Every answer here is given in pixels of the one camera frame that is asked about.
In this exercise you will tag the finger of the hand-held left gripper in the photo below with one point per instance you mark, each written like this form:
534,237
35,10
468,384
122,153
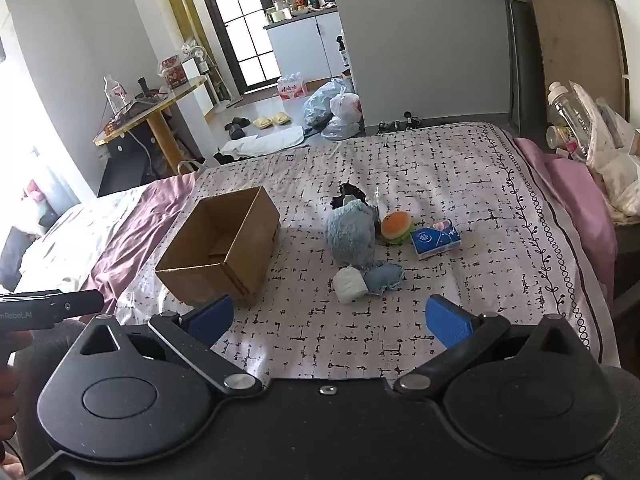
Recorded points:
80,302

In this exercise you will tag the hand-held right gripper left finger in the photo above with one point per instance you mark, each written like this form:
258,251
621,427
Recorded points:
212,317

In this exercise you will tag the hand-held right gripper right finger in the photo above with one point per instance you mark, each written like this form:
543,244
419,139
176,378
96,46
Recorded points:
447,321

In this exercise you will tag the brown cardboard box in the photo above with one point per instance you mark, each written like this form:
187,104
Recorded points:
250,255

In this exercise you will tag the blue sock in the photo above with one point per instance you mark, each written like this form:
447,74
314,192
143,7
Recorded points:
384,277

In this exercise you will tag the blue tissue packet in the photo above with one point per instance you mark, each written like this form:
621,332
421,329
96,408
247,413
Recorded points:
434,242

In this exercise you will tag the white sock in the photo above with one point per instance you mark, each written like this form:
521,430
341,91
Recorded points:
350,284

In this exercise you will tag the burger plush toy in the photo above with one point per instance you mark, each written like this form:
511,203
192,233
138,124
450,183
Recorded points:
396,225

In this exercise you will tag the blue plush toy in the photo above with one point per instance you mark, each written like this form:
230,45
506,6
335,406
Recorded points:
350,232

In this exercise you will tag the person's left hand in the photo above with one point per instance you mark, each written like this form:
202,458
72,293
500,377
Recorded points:
9,390

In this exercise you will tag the dark pillow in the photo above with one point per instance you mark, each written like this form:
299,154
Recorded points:
12,260

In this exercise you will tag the clear plastic packet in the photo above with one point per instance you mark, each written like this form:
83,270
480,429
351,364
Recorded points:
377,202

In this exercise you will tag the black low cabinet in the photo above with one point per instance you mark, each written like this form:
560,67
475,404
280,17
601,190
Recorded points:
125,165

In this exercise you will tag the black and white printed blanket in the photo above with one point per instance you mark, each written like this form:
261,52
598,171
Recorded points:
400,170

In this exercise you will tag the black and white scrunchie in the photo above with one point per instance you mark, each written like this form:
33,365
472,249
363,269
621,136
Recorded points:
347,192

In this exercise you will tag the white cloth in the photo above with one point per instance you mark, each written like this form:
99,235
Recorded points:
265,141

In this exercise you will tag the dark wooden nightstand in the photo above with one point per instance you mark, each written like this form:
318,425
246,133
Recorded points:
627,260

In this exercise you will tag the pair of black slippers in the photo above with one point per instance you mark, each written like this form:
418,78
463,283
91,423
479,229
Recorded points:
236,127

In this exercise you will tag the yellow slipper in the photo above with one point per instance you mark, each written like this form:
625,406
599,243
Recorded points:
281,118
261,122

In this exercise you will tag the black shoes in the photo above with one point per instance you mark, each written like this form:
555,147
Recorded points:
400,122

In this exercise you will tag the round gold-edged table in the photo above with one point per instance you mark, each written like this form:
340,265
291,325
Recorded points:
150,105

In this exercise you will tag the clear water bottle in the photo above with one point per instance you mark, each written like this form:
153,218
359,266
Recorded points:
115,95

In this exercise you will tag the white side cabinet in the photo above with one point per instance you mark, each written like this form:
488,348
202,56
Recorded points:
202,95

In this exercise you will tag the white crumpled plastic bag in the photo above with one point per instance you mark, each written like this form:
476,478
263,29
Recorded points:
617,160

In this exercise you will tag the white and red plastic bag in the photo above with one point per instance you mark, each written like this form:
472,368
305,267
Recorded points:
346,105

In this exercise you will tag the pile of plastic bags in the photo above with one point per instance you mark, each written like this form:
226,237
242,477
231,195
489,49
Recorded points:
319,102

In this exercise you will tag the large clear plastic bottle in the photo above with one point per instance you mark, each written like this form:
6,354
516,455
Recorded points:
567,112

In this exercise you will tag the pack of water bottles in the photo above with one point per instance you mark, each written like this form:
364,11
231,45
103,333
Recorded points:
292,86

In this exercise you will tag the red snack box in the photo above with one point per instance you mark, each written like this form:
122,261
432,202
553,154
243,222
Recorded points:
174,74

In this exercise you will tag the white standing fan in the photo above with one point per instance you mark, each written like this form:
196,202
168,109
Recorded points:
197,52

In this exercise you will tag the black framed glass door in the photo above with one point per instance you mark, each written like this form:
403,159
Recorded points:
220,35

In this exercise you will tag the white kitchen cabinet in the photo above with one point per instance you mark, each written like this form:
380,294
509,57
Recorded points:
305,45

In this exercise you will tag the spray bottle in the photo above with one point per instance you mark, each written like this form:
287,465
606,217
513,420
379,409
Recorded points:
342,52

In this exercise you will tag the brown board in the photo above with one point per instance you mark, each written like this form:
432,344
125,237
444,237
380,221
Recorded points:
575,45

